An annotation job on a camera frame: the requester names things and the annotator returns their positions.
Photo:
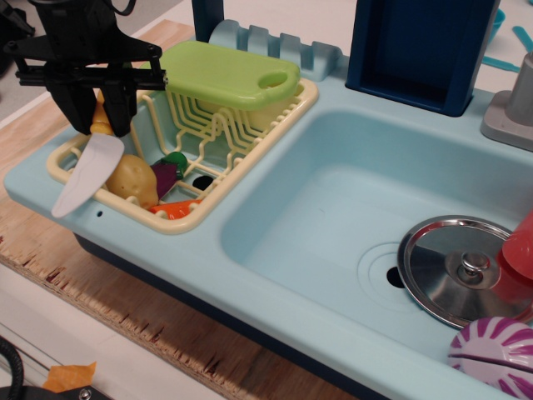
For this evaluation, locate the yellow toy potato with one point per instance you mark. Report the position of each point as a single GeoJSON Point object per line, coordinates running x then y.
{"type": "Point", "coordinates": [133, 177]}

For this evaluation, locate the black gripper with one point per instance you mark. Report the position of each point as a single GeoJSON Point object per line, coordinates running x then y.
{"type": "Point", "coordinates": [83, 48]}

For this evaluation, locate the black object at left edge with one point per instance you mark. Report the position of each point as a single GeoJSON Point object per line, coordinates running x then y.
{"type": "Point", "coordinates": [14, 26]}

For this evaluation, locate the black bracket with screw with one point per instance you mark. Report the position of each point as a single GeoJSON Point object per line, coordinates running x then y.
{"type": "Point", "coordinates": [84, 393]}

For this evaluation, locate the red plastic cup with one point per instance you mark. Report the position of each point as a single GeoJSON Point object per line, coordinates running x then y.
{"type": "Point", "coordinates": [515, 259]}

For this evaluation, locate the dark blue plastic back panel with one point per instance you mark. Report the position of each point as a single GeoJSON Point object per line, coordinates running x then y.
{"type": "Point", "coordinates": [425, 54]}

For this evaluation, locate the teal utensil handle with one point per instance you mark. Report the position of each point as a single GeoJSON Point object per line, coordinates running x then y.
{"type": "Point", "coordinates": [524, 37]}

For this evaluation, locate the dark blue post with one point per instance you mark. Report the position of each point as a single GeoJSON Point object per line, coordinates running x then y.
{"type": "Point", "coordinates": [207, 14]}

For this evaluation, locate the purple toy eggplant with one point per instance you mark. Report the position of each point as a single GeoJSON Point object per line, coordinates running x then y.
{"type": "Point", "coordinates": [169, 170]}

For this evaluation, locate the yellow handled white toy knife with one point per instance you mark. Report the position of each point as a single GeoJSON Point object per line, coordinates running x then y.
{"type": "Point", "coordinates": [98, 161]}

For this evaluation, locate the orange tape piece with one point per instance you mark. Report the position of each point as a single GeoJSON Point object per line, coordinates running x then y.
{"type": "Point", "coordinates": [64, 378]}

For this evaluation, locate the green plastic cutting board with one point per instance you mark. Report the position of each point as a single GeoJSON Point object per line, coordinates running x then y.
{"type": "Point", "coordinates": [228, 77]}

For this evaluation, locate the wooden board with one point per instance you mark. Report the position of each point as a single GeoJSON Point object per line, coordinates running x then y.
{"type": "Point", "coordinates": [62, 306]}

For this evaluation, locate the grey toy faucet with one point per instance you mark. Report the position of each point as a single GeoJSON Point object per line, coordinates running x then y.
{"type": "Point", "coordinates": [508, 119]}

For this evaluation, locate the steel pot lid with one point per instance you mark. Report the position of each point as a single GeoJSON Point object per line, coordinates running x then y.
{"type": "Point", "coordinates": [453, 267]}

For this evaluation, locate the light blue toy sink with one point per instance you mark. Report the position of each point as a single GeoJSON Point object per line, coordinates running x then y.
{"type": "Point", "coordinates": [295, 256]}

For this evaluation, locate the cream plastic dish rack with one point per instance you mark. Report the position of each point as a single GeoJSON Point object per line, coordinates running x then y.
{"type": "Point", "coordinates": [221, 145]}

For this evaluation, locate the orange toy carrot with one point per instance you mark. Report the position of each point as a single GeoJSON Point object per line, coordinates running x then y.
{"type": "Point", "coordinates": [175, 210]}

